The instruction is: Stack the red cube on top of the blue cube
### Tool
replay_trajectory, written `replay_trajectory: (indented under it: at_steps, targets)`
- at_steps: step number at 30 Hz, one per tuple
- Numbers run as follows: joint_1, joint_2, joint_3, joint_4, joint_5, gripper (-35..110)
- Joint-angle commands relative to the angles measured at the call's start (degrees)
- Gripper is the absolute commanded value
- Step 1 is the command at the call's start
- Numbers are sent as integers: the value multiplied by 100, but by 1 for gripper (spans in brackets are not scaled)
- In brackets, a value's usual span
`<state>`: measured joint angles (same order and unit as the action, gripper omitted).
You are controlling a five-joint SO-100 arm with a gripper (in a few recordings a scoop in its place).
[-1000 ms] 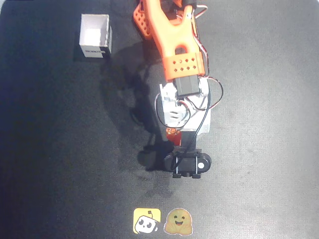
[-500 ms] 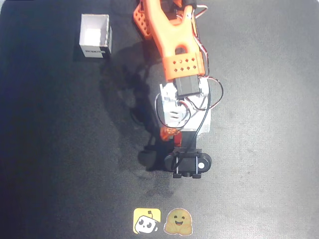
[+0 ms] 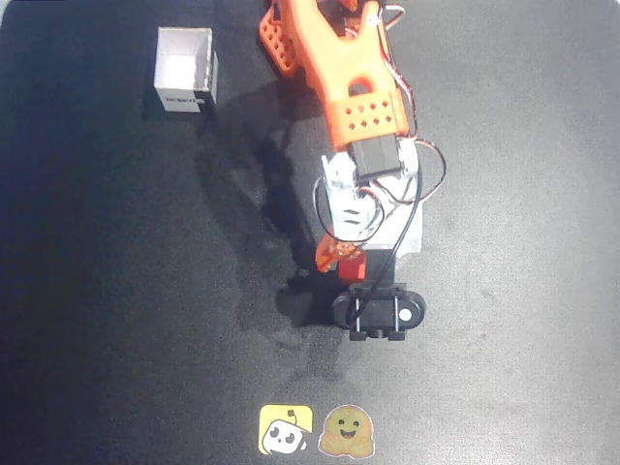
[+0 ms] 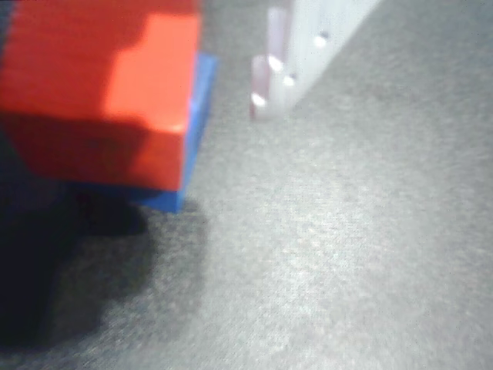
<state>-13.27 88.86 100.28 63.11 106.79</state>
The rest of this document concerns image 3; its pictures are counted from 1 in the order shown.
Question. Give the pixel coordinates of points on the red wooden cube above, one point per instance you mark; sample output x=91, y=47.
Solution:
x=351, y=270

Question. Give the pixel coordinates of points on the orange and white robot arm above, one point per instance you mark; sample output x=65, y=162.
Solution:
x=339, y=63

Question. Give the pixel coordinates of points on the black table mat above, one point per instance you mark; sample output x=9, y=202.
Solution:
x=484, y=339

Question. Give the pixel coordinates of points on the hugging face emoji sticker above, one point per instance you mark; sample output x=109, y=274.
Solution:
x=346, y=432

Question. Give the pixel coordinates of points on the yellow robot sticker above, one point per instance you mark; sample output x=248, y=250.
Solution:
x=286, y=430

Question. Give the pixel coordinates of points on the white open cardboard box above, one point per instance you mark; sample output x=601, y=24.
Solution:
x=186, y=68

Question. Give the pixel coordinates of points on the black webcam with mount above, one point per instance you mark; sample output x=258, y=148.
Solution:
x=378, y=312

